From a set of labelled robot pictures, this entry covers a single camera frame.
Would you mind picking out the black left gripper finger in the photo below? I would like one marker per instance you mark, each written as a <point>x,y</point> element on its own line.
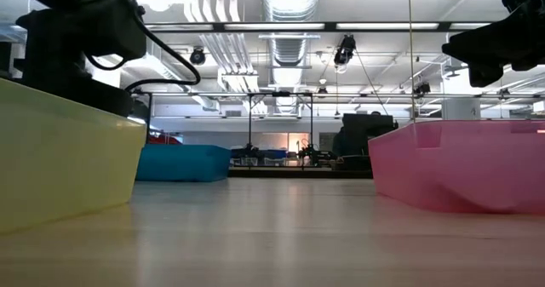
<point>110,99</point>

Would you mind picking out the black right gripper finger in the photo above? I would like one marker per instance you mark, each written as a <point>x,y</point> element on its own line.
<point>481,46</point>
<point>485,75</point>

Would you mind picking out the pink plastic bin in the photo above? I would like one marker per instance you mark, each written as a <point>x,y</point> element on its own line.
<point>460,168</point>

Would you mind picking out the black background robot arm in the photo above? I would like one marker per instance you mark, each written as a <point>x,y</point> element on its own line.
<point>311,153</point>
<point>251,150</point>

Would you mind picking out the red cabinet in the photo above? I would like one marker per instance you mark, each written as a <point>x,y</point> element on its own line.
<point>164,140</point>

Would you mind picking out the yellow plastic bin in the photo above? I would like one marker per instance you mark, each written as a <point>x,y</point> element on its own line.
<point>64,159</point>

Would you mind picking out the blue plastic bin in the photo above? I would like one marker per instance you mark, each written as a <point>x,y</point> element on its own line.
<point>183,163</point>

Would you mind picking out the black computer monitor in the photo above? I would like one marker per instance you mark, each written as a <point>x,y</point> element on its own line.
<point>366,127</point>

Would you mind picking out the black hanging camera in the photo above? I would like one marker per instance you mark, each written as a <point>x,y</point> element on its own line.
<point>345,50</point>
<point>422,89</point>
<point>197,56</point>

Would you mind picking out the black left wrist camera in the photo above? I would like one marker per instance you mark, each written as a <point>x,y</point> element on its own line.
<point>115,27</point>

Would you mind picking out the black rig frame with lights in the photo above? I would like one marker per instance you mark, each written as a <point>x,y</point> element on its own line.
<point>219,26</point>

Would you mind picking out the round silver ceiling duct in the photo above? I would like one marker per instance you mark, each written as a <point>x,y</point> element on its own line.
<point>289,6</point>

